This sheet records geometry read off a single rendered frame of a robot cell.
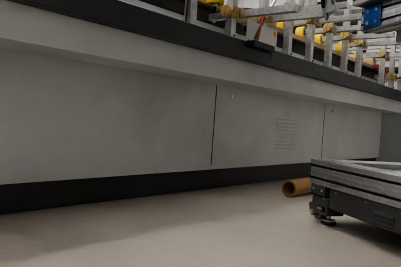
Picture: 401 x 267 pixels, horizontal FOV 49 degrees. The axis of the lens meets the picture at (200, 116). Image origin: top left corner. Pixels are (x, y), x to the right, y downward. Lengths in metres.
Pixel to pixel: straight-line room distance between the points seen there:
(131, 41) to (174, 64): 0.22
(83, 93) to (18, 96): 0.24
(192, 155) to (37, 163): 0.78
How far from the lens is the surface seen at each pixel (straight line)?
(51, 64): 1.56
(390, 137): 4.61
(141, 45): 1.53
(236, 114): 2.30
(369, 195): 1.46
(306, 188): 2.28
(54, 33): 1.33
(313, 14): 2.05
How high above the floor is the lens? 0.35
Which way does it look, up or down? level
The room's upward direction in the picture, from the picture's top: 4 degrees clockwise
